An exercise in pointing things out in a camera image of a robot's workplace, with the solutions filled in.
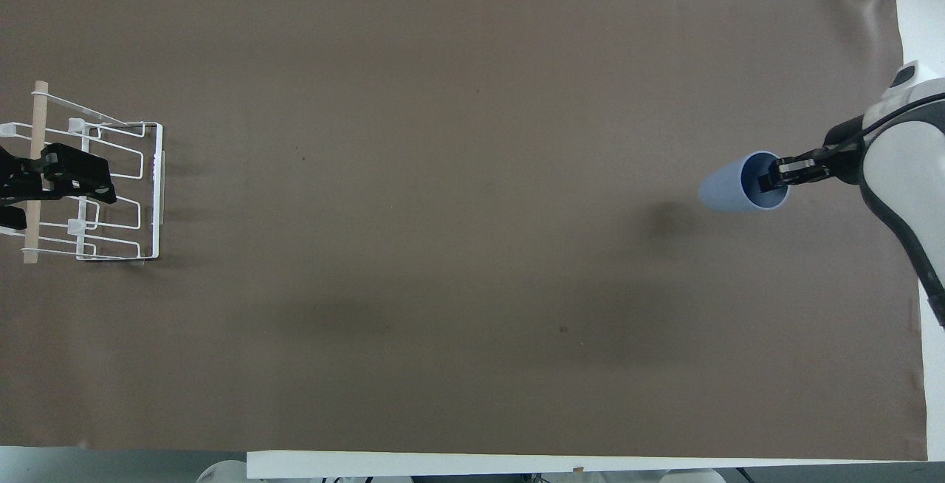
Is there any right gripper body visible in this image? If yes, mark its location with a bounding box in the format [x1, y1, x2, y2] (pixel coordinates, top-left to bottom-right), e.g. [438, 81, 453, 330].
[819, 118, 870, 182]

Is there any blue plastic cup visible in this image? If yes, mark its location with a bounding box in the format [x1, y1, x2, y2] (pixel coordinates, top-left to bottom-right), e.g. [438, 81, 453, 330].
[698, 151, 791, 213]

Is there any black cable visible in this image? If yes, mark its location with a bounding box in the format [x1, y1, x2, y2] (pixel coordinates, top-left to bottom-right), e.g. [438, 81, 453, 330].
[828, 95, 945, 156]

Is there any white wire cup rack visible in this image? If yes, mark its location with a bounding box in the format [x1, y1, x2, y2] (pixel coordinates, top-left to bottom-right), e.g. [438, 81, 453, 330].
[0, 80, 165, 266]

